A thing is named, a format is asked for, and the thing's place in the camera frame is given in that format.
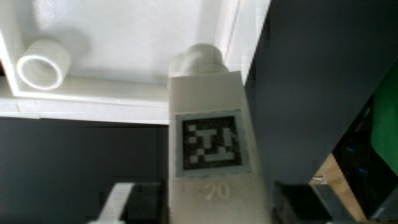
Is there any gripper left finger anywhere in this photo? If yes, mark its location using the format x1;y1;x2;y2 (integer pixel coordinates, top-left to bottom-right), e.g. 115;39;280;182
86;182;168;224

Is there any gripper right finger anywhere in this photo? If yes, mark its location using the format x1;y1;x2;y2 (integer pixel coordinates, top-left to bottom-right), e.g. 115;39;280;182
271;182;349;224

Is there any white table leg with tag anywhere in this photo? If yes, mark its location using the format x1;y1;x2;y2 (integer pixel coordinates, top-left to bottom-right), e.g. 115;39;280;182
168;44;271;224

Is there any white square tabletop panel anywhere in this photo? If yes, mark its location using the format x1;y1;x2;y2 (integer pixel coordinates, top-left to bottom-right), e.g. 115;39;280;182
0;0;271;107

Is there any white L-shaped fence wall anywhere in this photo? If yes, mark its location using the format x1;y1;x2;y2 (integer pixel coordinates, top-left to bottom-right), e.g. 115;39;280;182
0;87;168;125

